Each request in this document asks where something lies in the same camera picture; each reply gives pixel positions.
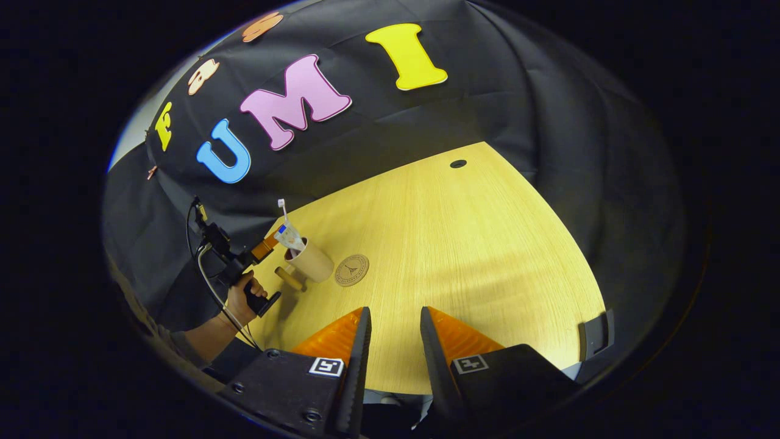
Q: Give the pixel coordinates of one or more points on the beige cup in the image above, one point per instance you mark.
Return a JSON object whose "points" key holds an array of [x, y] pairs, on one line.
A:
{"points": [[314, 262]]}

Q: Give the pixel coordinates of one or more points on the copper cloth clip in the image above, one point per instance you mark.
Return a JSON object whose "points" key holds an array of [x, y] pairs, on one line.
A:
{"points": [[152, 172]]}

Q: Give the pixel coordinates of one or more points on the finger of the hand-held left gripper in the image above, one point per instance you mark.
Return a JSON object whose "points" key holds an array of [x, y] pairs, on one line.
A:
{"points": [[265, 247]]}

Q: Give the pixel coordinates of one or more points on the white toothpaste tube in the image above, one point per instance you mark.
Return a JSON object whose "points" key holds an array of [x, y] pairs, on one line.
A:
{"points": [[290, 236]]}

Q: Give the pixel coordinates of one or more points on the pink toothbrush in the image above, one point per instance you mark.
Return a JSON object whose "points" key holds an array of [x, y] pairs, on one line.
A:
{"points": [[284, 213]]}

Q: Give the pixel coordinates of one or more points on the wooden desktop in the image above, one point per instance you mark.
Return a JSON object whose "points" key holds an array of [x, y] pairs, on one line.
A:
{"points": [[457, 256]]}

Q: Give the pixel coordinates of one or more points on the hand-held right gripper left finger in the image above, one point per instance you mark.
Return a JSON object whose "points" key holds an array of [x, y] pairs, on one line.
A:
{"points": [[359, 378]]}

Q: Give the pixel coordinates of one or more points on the round brown coaster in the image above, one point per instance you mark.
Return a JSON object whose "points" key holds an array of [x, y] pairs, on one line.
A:
{"points": [[352, 270]]}

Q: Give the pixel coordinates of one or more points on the black desk clamp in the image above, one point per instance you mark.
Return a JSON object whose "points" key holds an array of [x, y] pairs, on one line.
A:
{"points": [[596, 335]]}

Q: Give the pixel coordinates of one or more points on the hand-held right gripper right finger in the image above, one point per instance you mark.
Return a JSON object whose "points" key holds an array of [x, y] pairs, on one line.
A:
{"points": [[436, 378]]}

